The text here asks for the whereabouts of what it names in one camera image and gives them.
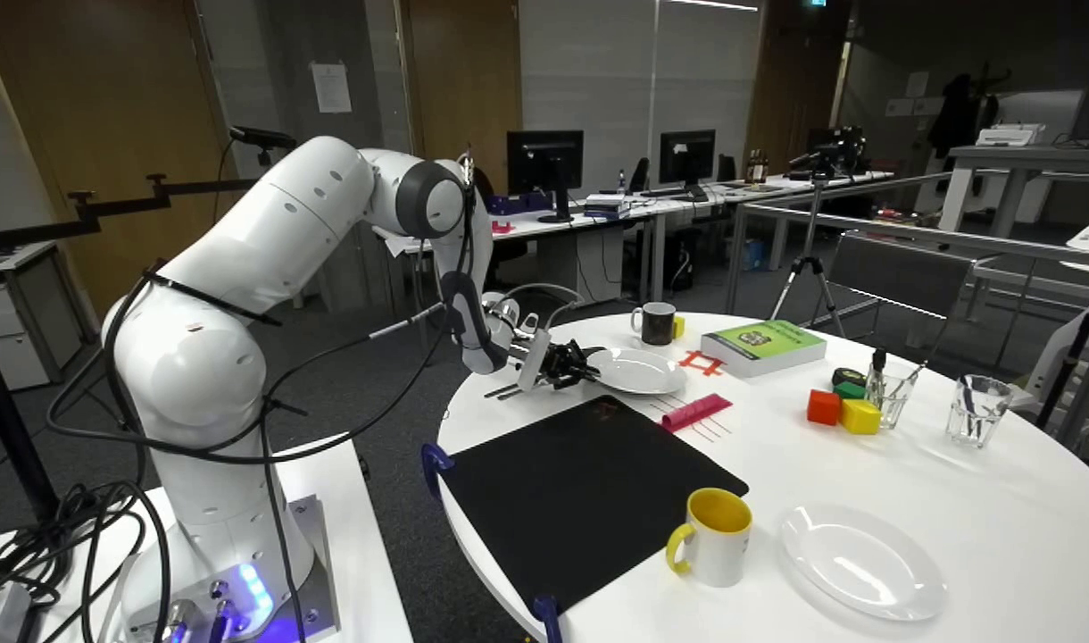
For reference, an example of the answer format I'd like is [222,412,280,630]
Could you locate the camera tripod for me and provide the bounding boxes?
[773,124,868,313]

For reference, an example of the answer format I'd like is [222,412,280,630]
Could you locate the green block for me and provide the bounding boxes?
[832,369,868,400]

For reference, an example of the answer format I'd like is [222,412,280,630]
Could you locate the silver knife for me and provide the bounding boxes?
[485,381,523,400]

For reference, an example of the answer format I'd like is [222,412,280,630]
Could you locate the green book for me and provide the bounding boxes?
[700,322,827,377]

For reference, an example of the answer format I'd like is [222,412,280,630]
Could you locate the black mug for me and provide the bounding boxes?
[633,301,675,345]

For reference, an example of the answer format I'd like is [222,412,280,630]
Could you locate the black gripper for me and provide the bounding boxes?
[539,344,603,389]

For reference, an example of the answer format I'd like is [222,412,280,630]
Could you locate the clear glass plate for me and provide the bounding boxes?
[775,505,945,624]

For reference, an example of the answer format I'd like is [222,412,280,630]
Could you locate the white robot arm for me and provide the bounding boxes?
[107,135,551,605]

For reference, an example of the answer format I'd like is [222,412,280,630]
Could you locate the yellow block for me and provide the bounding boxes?
[838,400,883,437]

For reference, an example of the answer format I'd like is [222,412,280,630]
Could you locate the yellow and white mug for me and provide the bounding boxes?
[663,484,755,584]

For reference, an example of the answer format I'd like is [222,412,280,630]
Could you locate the computer monitor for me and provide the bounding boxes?
[509,127,582,220]
[661,127,716,184]

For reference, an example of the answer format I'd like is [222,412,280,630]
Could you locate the orange plastic frame piece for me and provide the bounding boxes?
[679,350,723,375]

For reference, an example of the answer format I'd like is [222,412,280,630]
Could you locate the clear empty glass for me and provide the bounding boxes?
[945,375,1014,450]

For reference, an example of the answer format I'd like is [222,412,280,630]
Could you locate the clear glass with pens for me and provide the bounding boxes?
[868,350,918,432]

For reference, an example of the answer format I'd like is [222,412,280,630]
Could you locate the orange cube block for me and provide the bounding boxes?
[808,389,843,426]

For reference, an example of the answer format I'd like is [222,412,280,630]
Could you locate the white round table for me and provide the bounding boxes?
[432,309,1089,643]

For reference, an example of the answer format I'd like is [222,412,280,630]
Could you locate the black placemat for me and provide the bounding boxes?
[443,397,751,609]

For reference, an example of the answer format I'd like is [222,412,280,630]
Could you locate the white ceramic plate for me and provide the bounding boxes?
[589,350,685,397]

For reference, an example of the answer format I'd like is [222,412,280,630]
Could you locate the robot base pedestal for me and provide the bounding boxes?
[0,430,419,643]

